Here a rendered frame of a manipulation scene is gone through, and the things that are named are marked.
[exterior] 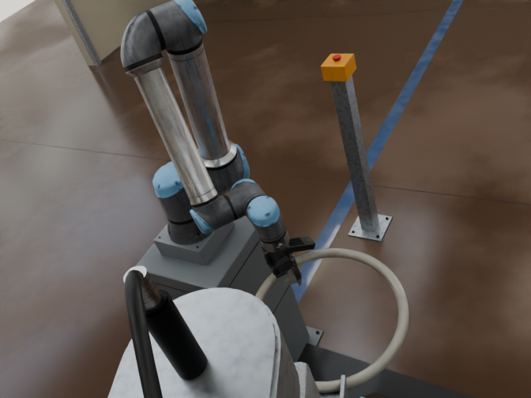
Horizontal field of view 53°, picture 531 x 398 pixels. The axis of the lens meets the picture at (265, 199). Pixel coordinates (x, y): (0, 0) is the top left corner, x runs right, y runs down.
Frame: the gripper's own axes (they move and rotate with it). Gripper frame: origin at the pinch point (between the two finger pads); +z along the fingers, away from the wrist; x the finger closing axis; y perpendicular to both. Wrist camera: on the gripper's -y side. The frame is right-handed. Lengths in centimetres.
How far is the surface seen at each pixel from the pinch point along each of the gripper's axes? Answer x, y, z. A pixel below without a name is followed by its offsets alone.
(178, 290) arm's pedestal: -28.0, 39.6, 6.6
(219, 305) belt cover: 67, 23, -87
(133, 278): 77, 28, -108
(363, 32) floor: -301, -198, 111
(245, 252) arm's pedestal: -25.7, 10.6, 3.9
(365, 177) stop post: -77, -67, 52
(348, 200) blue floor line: -108, -67, 94
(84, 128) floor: -363, 73, 103
